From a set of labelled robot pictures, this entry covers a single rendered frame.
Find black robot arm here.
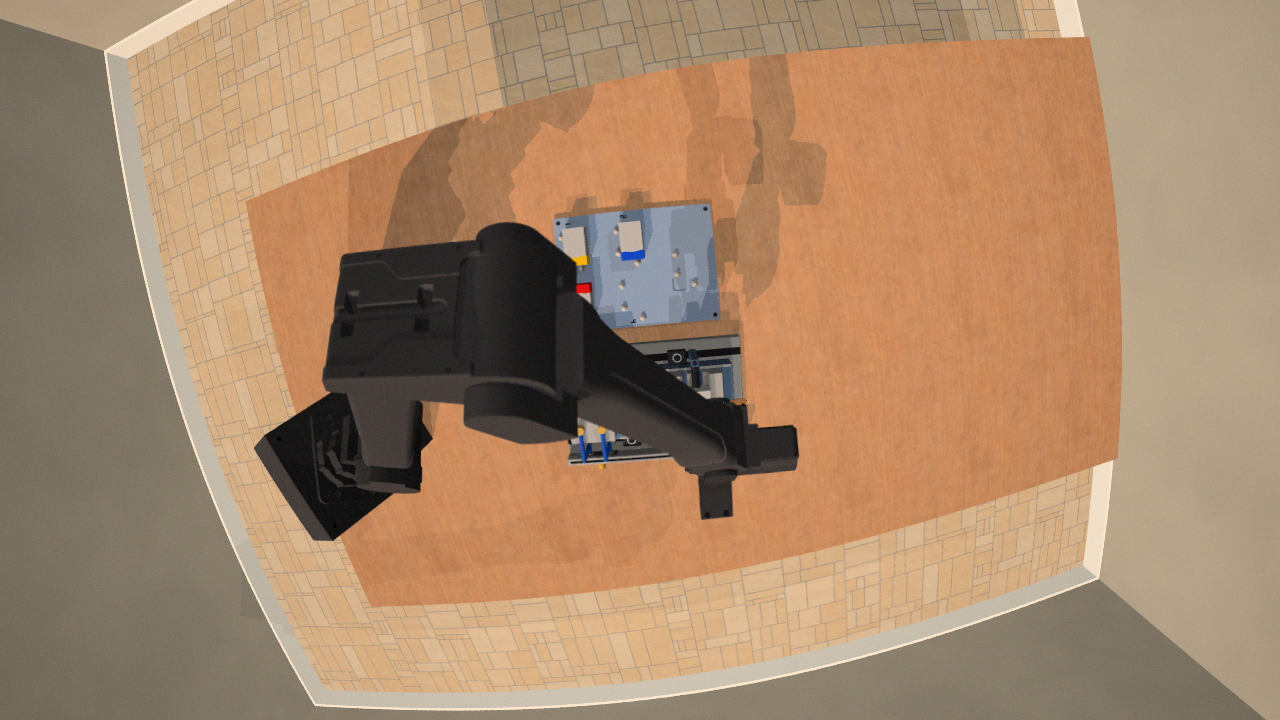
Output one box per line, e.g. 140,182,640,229
310,222,799,520

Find white block with yellow end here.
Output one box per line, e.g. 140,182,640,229
562,227,590,265

